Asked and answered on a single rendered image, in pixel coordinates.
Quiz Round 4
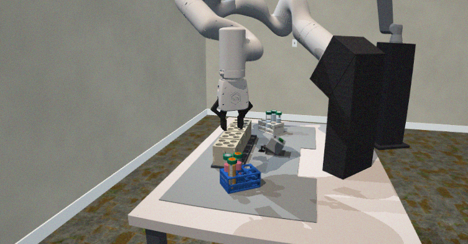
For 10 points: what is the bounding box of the blue tube rack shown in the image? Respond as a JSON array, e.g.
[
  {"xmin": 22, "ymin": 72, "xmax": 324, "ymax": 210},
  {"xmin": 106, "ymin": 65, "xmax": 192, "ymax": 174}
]
[{"xmin": 220, "ymin": 164, "xmax": 261, "ymax": 194}]

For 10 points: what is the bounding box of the white tube rack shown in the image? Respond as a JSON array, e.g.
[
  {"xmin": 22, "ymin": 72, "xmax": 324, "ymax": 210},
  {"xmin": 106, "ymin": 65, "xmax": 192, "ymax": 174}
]
[{"xmin": 258, "ymin": 119, "xmax": 284, "ymax": 135}]

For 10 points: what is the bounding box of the beige bucket adapter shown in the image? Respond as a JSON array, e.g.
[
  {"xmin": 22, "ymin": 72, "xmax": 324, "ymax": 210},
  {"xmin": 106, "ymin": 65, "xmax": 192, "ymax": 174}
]
[
  {"xmin": 213, "ymin": 138, "xmax": 240, "ymax": 166},
  {"xmin": 230, "ymin": 119, "xmax": 251, "ymax": 141},
  {"xmin": 226, "ymin": 124, "xmax": 248, "ymax": 148},
  {"xmin": 219, "ymin": 131, "xmax": 244, "ymax": 153}
]

